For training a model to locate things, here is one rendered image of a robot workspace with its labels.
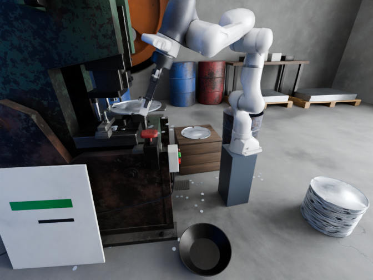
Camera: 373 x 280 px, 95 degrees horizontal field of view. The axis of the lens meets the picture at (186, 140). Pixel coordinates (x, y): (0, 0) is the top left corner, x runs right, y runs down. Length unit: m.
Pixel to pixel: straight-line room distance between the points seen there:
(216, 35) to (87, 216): 1.01
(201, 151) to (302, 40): 4.25
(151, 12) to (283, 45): 4.05
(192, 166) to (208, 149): 0.23
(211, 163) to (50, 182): 1.22
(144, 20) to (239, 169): 1.17
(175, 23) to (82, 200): 0.90
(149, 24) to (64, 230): 1.33
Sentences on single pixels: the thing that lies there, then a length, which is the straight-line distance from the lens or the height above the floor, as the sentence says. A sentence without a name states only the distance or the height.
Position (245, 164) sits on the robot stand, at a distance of 1.23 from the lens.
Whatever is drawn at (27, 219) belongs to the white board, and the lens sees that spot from 1.27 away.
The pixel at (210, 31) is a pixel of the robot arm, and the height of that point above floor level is 1.11.
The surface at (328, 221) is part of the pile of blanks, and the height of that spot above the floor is 0.11.
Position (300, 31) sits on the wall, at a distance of 5.26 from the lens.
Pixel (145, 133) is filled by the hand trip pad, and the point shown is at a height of 0.76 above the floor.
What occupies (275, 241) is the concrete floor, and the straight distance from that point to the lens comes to 1.36.
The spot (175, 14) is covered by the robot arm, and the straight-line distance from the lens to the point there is 0.64.
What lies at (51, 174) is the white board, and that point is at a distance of 1.06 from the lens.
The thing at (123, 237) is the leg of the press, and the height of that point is 0.03.
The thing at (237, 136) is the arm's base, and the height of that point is 0.57.
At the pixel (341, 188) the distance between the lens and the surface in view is 1.53.
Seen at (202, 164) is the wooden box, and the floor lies 0.11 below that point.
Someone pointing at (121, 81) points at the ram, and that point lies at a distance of 0.99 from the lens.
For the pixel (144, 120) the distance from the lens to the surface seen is 1.03.
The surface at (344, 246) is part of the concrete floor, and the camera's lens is 1.54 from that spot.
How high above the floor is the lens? 1.06
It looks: 27 degrees down
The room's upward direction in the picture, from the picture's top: 1 degrees counter-clockwise
